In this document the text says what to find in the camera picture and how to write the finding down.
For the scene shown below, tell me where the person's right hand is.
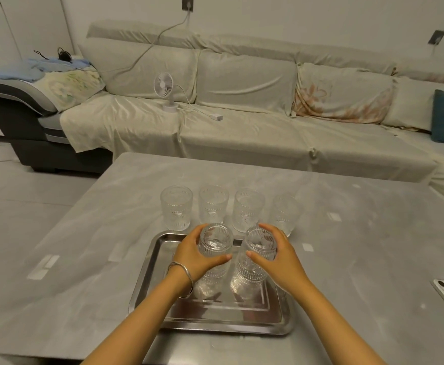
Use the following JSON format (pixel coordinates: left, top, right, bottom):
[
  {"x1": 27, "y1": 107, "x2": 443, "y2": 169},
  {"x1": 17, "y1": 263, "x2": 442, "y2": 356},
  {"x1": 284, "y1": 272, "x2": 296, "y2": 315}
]
[{"x1": 246, "y1": 223, "x2": 311, "y2": 298}]

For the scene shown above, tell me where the person's left hand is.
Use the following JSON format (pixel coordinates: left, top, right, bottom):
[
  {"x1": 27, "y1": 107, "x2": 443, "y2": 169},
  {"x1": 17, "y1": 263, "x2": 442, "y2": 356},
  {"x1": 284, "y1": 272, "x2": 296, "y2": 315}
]
[{"x1": 172, "y1": 224, "x2": 233, "y2": 285}]

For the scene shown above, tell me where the clear embossed drinking glass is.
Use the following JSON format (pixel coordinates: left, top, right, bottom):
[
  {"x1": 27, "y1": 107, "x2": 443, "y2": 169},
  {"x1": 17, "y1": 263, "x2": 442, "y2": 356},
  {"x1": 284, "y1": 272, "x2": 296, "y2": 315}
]
[
  {"x1": 198, "y1": 185, "x2": 230, "y2": 227},
  {"x1": 160, "y1": 185, "x2": 194, "y2": 231},
  {"x1": 229, "y1": 226, "x2": 278, "y2": 301},
  {"x1": 232, "y1": 189, "x2": 266, "y2": 233},
  {"x1": 270, "y1": 194, "x2": 303, "y2": 238},
  {"x1": 198, "y1": 223, "x2": 234, "y2": 297}
]

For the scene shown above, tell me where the person's right forearm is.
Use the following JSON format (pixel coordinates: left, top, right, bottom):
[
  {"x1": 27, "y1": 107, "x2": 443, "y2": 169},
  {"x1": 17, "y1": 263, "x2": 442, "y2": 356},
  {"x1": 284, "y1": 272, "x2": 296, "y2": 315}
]
[{"x1": 282, "y1": 278, "x2": 387, "y2": 365}]

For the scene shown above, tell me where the person's left forearm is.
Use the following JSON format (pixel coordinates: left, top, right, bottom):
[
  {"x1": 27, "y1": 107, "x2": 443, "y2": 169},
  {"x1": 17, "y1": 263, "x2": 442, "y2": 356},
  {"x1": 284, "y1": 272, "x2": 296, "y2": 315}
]
[{"x1": 80, "y1": 268, "x2": 194, "y2": 365}]

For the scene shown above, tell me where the stainless steel tray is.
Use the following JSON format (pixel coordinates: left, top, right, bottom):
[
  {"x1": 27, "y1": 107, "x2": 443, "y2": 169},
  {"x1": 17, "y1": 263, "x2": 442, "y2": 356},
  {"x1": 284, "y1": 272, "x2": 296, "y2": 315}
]
[{"x1": 128, "y1": 230, "x2": 295, "y2": 336}]

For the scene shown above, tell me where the beige sofa cover sheet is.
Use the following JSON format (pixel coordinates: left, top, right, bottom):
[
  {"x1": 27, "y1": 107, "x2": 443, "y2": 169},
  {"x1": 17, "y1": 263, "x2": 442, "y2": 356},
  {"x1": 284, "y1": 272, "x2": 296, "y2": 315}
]
[{"x1": 60, "y1": 20, "x2": 444, "y2": 211}]

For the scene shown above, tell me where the beige back cushion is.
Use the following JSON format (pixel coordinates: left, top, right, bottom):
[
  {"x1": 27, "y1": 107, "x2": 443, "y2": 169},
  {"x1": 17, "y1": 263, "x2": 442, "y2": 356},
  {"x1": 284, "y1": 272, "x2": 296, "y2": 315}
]
[
  {"x1": 78, "y1": 36, "x2": 200, "y2": 105},
  {"x1": 380, "y1": 75, "x2": 444, "y2": 133},
  {"x1": 195, "y1": 49, "x2": 298, "y2": 117}
]

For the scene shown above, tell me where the small white desk fan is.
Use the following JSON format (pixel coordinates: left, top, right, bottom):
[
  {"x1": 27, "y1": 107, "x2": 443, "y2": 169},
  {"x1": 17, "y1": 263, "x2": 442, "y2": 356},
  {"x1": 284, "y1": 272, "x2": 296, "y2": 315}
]
[{"x1": 153, "y1": 72, "x2": 180, "y2": 113}]

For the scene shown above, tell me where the floral back cushion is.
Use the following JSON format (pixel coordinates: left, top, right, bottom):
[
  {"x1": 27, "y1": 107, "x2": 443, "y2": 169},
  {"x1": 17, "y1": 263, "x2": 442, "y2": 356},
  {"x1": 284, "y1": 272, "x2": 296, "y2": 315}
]
[{"x1": 291, "y1": 62, "x2": 396, "y2": 125}]

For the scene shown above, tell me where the floral patterned cloth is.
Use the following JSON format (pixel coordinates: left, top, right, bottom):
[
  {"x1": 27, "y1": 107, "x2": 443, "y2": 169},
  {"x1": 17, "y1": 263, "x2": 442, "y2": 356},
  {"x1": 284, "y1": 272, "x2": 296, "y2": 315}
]
[{"x1": 35, "y1": 67, "x2": 106, "y2": 113}]

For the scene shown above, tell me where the grey sectional sofa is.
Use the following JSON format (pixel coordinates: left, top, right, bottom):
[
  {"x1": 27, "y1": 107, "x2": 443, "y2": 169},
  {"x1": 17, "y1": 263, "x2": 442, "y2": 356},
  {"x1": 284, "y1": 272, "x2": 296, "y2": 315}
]
[{"x1": 0, "y1": 20, "x2": 444, "y2": 211}]

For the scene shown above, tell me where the light blue cloth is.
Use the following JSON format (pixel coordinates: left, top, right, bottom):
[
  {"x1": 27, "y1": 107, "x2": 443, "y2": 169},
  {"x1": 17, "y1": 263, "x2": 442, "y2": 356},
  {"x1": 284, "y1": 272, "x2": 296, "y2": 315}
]
[{"x1": 0, "y1": 58, "x2": 94, "y2": 83}]

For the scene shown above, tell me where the silver bangle bracelet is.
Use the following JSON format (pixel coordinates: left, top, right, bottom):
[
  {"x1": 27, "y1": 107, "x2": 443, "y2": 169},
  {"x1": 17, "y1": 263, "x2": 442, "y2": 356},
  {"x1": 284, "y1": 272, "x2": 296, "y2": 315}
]
[{"x1": 167, "y1": 262, "x2": 195, "y2": 300}]

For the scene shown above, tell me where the white fan cable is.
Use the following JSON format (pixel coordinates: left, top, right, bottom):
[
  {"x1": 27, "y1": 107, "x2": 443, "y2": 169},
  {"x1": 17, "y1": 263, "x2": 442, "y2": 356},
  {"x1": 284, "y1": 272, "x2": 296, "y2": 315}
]
[{"x1": 174, "y1": 88, "x2": 217, "y2": 144}]

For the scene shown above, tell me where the grey wall cable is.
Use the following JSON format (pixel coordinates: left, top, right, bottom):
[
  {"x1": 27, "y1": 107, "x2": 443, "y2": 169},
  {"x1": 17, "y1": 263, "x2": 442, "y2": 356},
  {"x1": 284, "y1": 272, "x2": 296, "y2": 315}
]
[{"x1": 99, "y1": 7, "x2": 193, "y2": 77}]

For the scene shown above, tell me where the black cable bundle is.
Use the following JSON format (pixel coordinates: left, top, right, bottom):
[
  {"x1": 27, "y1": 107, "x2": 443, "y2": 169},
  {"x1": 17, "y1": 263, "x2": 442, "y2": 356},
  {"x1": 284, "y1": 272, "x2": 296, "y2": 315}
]
[{"x1": 33, "y1": 46, "x2": 74, "y2": 64}]

